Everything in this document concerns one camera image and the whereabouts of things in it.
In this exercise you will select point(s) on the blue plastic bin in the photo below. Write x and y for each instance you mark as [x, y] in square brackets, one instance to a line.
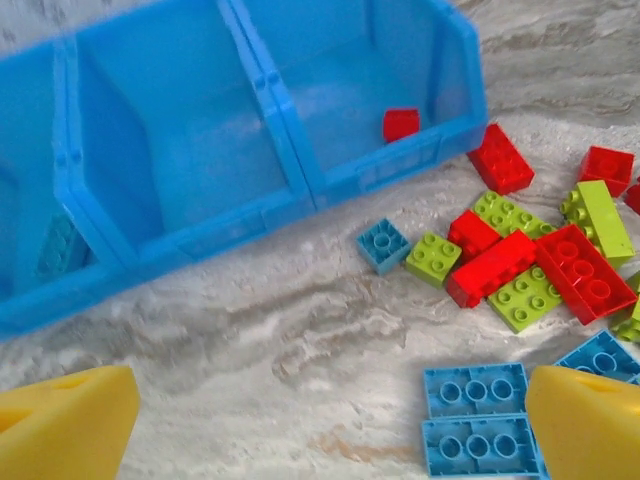
[350, 75]
[30, 150]
[170, 150]

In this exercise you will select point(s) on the red two-by-two lego brick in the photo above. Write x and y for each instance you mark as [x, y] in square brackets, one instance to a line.
[606, 169]
[470, 232]

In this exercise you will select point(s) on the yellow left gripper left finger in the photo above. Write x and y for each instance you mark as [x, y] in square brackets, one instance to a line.
[65, 430]

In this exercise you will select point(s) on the small red lego brick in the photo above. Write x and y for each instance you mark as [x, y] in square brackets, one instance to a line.
[401, 124]

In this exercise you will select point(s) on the green two-by-two lego brick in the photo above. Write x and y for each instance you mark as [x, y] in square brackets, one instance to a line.
[433, 259]

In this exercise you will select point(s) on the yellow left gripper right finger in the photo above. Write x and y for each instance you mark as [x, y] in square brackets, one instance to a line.
[590, 435]

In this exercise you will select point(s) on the blue two-by-four lego brick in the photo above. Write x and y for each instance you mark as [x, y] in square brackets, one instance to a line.
[602, 357]
[475, 446]
[475, 390]

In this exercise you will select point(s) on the blue two-by-two lego brick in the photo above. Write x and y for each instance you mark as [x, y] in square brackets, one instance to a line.
[383, 246]

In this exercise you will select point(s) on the red two-by-four lego brick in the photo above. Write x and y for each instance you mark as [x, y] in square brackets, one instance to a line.
[492, 267]
[582, 272]
[501, 160]

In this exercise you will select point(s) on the green two-by-four lego brick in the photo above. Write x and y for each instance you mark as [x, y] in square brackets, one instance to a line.
[510, 216]
[525, 302]
[602, 220]

